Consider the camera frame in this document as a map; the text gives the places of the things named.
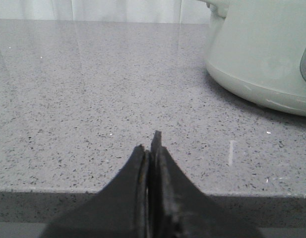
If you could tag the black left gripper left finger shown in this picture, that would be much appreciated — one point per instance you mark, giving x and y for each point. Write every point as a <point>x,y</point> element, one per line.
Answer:
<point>117,211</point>

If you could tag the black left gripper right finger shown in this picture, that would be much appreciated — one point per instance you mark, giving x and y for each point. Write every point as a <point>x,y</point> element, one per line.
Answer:
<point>178,209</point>

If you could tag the pale green electric cooking pot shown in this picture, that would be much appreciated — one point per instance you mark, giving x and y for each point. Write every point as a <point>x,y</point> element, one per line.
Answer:
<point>256,49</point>

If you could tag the white curtain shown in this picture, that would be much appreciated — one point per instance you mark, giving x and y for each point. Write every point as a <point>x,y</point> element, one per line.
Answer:
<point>141,11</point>

